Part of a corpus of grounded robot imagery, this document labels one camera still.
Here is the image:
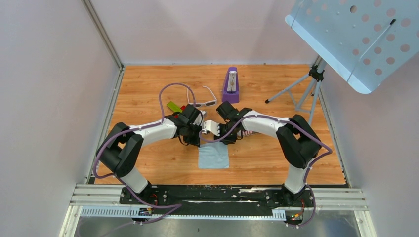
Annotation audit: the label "light blue cleaning cloth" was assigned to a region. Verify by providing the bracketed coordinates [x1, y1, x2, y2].
[198, 142, 230, 169]

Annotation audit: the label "flag pattern glasses case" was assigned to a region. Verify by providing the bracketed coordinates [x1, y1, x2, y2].
[240, 131, 258, 138]

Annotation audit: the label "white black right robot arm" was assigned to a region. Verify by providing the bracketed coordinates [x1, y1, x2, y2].
[214, 101, 322, 206]

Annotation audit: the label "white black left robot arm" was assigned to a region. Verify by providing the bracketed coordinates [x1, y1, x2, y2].
[95, 105, 205, 204]

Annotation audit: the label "purple metronome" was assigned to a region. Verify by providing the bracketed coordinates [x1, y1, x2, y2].
[222, 67, 240, 104]

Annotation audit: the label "green rectangular block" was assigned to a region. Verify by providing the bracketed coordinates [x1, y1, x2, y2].
[167, 101, 182, 113]

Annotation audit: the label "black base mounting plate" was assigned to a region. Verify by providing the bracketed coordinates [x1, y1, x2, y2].
[119, 185, 314, 217]

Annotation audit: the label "light blue music stand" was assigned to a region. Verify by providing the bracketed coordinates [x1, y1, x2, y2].
[269, 0, 419, 123]

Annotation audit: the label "white frame sunglasses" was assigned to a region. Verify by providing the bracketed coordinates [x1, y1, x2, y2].
[186, 85, 218, 108]

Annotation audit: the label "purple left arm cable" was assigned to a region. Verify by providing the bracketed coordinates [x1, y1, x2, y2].
[92, 82, 197, 226]

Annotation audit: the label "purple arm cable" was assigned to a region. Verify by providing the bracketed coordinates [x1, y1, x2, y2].
[92, 82, 197, 226]
[199, 114, 333, 228]

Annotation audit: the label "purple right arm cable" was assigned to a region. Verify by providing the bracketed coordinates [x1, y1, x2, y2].
[199, 114, 333, 228]

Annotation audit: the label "aluminium frame rail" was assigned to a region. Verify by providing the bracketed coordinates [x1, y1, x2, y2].
[59, 184, 377, 237]

